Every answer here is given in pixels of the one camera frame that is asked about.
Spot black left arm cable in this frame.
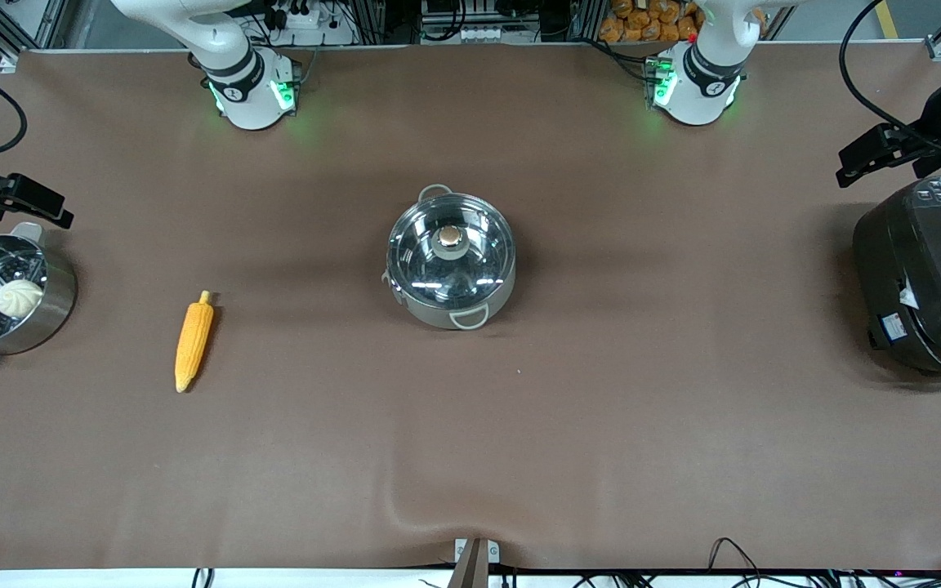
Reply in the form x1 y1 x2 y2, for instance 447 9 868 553
838 0 941 156

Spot brown table cover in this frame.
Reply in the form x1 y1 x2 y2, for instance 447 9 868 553
0 45 941 571

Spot white steamed bun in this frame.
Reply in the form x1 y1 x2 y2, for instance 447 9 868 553
0 279 45 319

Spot yellow corn cob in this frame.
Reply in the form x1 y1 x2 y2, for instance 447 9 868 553
174 290 216 394

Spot steel steamer pot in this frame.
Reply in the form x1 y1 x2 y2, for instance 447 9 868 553
0 222 78 368

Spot glass pot lid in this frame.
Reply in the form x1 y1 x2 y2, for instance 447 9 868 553
386 194 516 310

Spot black looped cable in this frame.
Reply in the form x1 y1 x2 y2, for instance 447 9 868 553
707 537 769 572

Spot steel pot grey handles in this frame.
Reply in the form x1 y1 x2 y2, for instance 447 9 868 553
381 184 518 332

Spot bag of orange snacks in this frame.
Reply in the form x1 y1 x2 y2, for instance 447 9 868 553
599 0 700 43

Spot black rice cooker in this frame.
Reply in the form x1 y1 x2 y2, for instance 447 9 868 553
852 176 941 385

